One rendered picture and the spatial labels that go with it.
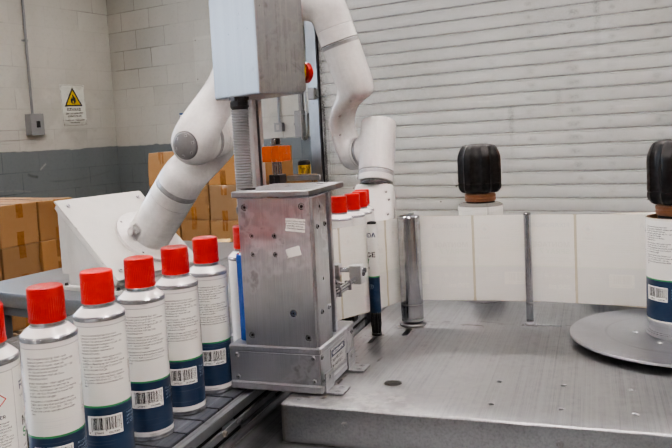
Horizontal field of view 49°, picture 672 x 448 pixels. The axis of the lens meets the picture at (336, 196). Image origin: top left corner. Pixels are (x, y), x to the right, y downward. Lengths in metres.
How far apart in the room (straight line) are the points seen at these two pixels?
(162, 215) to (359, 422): 1.20
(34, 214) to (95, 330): 4.06
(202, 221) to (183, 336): 4.45
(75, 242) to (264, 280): 1.17
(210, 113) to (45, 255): 3.14
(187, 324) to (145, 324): 0.08
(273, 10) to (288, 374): 0.63
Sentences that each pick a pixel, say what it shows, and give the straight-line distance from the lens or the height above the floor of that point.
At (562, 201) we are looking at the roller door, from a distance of 5.69.
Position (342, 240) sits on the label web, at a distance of 1.15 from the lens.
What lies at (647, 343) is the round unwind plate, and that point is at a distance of 1.15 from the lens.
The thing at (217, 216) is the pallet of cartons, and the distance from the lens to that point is 5.25.
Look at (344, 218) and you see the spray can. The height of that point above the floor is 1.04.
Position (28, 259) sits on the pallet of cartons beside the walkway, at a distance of 4.81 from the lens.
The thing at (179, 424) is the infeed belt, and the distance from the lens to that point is 0.92.
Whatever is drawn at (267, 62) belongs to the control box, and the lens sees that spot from 1.27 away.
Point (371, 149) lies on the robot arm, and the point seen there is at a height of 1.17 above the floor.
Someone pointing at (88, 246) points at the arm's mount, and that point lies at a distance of 2.02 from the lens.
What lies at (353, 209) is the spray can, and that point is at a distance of 1.52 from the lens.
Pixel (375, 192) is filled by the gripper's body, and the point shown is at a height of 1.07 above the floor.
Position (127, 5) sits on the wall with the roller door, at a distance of 8.21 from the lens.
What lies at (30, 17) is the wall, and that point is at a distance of 7.79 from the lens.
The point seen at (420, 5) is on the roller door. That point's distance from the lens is 6.08.
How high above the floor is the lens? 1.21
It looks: 5 degrees down
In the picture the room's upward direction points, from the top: 3 degrees counter-clockwise
